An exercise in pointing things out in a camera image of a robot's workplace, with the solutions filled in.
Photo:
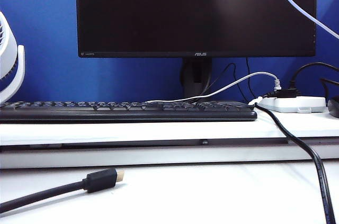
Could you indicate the blue office partition panel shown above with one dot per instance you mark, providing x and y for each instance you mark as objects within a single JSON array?
[{"x": 53, "y": 36}]

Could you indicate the black ASUS computer monitor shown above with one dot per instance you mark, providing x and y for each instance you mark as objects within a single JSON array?
[{"x": 185, "y": 9}]

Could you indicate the black monitor stand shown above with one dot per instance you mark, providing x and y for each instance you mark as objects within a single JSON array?
[{"x": 196, "y": 75}]

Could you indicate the black computer mouse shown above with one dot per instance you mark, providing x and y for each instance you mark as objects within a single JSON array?
[{"x": 335, "y": 107}]

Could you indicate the white desk fan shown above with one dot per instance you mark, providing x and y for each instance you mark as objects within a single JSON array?
[{"x": 8, "y": 57}]

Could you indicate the white power strip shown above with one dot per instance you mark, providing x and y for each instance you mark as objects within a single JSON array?
[{"x": 304, "y": 102}]

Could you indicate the black plug on power strip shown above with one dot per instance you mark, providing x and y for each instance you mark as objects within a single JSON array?
[{"x": 284, "y": 93}]

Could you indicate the white desk riser shelf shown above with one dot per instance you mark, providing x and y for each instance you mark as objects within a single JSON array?
[{"x": 132, "y": 131}]

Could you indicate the black computer keyboard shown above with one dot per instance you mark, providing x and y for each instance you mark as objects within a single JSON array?
[{"x": 106, "y": 115}]

